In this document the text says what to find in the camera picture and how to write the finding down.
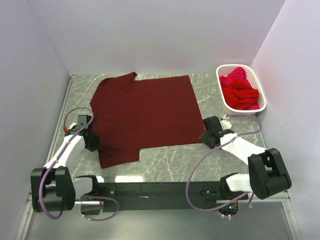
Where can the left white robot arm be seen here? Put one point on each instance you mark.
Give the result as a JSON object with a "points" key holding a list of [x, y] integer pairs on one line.
{"points": [[52, 186]]}

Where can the pink t shirt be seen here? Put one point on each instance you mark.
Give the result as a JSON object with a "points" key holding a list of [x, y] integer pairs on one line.
{"points": [[236, 73]]}

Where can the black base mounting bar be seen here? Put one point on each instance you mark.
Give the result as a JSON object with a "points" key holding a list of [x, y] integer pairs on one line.
{"points": [[156, 196]]}

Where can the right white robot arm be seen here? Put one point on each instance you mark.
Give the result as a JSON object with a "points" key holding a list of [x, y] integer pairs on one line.
{"points": [[267, 172]]}

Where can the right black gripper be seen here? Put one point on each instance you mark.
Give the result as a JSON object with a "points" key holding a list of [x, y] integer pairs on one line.
{"points": [[207, 136]]}

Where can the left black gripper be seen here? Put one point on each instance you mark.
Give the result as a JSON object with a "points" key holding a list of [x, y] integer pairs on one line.
{"points": [[93, 141]]}

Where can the maroon t shirt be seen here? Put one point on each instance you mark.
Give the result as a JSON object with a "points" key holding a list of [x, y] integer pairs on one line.
{"points": [[131, 115]]}

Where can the white plastic laundry basket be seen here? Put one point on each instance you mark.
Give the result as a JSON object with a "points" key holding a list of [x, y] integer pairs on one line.
{"points": [[240, 89]]}

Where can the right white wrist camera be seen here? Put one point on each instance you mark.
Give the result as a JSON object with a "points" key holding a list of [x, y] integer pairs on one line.
{"points": [[225, 123]]}

